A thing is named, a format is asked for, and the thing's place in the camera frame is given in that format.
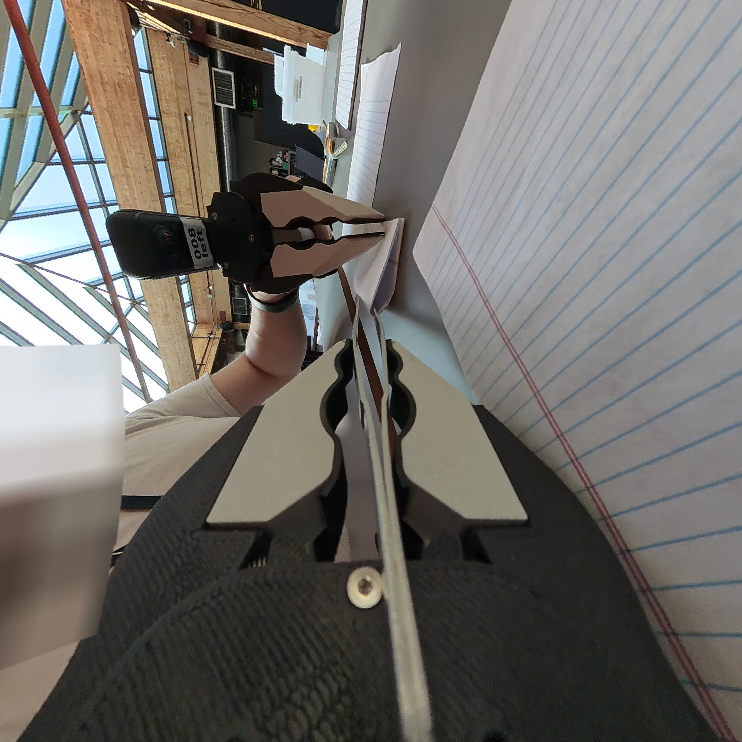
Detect white storage bin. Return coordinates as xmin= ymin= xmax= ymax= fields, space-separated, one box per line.
xmin=272 ymin=43 xmax=329 ymax=127

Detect wall vent grille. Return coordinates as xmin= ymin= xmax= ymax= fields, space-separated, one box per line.
xmin=210 ymin=67 xmax=237 ymax=109

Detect skylight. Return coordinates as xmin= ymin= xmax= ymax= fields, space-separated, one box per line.
xmin=0 ymin=0 xmax=198 ymax=407

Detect black shoulder strap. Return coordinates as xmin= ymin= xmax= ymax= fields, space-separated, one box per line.
xmin=110 ymin=494 xmax=164 ymax=575

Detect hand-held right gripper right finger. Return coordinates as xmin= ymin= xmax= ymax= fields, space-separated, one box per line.
xmin=384 ymin=341 xmax=528 ymax=560

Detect white lined notepad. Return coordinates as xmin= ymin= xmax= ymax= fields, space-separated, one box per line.
xmin=336 ymin=0 xmax=369 ymax=131

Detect wooden ceiling beam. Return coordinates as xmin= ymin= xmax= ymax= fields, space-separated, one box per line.
xmin=61 ymin=0 xmax=201 ymax=389

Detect grey orange scissors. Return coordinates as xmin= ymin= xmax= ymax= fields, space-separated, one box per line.
xmin=320 ymin=121 xmax=350 ymax=182

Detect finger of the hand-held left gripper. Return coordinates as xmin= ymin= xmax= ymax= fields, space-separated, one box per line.
xmin=269 ymin=232 xmax=386 ymax=280
xmin=260 ymin=180 xmax=387 ymax=231

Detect black wrist strap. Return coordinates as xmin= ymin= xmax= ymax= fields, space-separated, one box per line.
xmin=246 ymin=289 xmax=300 ymax=315

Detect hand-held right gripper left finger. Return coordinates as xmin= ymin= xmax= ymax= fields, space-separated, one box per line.
xmin=206 ymin=341 xmax=354 ymax=560

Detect red pipe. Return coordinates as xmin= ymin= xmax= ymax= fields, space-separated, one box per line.
xmin=5 ymin=0 xmax=153 ymax=402

